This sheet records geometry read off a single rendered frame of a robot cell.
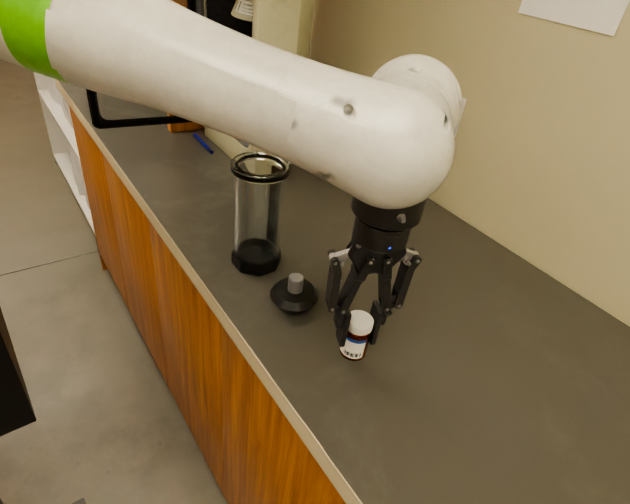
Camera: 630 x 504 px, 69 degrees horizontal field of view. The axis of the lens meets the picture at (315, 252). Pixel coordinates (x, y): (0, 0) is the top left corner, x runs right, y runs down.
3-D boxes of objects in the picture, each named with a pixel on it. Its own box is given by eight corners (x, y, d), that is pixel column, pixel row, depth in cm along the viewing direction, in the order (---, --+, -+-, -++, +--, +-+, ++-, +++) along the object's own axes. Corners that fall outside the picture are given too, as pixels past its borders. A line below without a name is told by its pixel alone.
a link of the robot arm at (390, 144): (130, -41, 45) (128, 72, 52) (41, -36, 36) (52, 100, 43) (479, 94, 42) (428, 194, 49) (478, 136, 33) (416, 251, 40)
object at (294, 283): (300, 282, 93) (303, 256, 89) (326, 310, 87) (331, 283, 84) (260, 296, 89) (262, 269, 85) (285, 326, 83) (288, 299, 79)
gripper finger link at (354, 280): (378, 260, 62) (368, 258, 62) (346, 319, 68) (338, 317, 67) (369, 243, 65) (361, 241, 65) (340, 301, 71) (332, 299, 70)
